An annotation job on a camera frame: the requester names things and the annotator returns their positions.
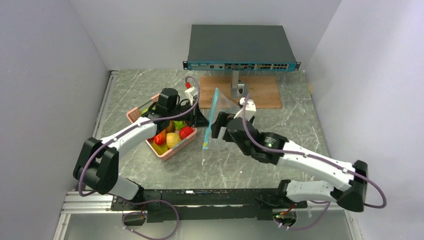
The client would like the pink plastic basket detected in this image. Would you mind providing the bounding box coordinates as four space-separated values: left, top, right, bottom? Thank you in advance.
126 93 198 161

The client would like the clear zip top bag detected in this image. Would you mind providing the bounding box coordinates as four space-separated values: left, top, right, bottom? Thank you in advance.
203 88 240 153

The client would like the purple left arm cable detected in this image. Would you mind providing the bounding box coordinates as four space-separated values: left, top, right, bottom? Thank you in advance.
78 75 201 198

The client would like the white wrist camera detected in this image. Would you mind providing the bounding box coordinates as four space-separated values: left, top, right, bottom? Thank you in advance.
184 82 198 105
235 97 257 121

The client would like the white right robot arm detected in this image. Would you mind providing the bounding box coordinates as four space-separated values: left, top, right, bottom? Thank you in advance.
210 111 368 213

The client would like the aluminium frame rail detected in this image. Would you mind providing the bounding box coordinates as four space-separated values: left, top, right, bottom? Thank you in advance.
53 70 119 240

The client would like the grey network switch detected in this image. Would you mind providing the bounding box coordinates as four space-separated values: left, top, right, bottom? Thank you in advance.
183 24 301 72

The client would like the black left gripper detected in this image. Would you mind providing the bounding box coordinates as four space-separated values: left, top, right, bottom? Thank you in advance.
168 101 211 128

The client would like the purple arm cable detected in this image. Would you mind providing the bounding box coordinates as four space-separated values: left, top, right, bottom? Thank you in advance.
78 75 201 198
241 93 388 210

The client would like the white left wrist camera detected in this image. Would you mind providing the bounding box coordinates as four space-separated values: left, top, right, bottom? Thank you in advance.
184 82 198 105

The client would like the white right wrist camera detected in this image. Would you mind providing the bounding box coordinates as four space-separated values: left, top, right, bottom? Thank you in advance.
235 97 257 121

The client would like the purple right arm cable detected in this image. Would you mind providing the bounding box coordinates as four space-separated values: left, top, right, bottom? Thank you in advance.
241 93 388 210

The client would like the metal stand post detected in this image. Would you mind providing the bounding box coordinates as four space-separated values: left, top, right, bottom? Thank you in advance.
230 70 249 99

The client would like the brown potato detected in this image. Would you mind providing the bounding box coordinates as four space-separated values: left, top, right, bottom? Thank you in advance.
165 120 176 133

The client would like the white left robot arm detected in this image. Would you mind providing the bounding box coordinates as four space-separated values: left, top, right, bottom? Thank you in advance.
73 86 209 210

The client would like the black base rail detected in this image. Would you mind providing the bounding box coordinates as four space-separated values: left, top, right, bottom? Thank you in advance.
110 188 308 223

